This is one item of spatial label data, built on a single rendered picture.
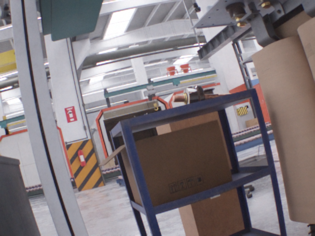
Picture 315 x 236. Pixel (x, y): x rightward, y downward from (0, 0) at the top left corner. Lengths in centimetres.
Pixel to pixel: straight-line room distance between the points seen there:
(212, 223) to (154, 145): 93
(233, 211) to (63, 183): 178
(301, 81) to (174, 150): 64
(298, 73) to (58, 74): 1038
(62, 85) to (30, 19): 1075
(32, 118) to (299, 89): 117
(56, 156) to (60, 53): 1112
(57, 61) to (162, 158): 1029
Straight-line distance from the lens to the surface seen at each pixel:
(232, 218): 236
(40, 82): 70
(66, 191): 68
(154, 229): 148
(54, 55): 1175
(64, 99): 1138
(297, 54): 158
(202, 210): 227
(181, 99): 158
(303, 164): 162
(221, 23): 212
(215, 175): 161
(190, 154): 157
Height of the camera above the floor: 78
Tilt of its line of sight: 4 degrees up
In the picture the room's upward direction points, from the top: 15 degrees counter-clockwise
